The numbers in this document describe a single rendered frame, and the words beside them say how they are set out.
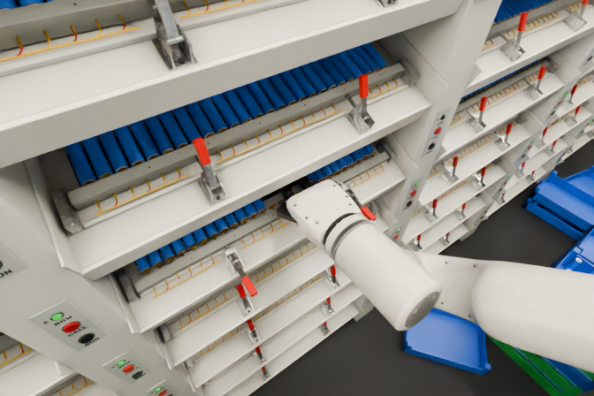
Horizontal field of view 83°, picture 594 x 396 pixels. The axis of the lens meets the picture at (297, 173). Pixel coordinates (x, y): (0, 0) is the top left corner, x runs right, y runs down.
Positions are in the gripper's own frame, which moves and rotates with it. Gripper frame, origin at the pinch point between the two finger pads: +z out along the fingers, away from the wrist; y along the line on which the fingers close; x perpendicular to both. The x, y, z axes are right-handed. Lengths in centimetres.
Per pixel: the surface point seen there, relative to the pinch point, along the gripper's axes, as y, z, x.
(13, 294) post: 39.6, -10.3, -12.7
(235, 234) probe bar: 13.9, -1.7, 3.5
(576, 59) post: -97, -3, 0
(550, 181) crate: -163, 7, 89
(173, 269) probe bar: 25.5, -2.2, 3.7
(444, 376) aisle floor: -42, -24, 103
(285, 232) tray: 4.8, -3.6, 7.5
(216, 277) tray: 19.9, -4.6, 8.0
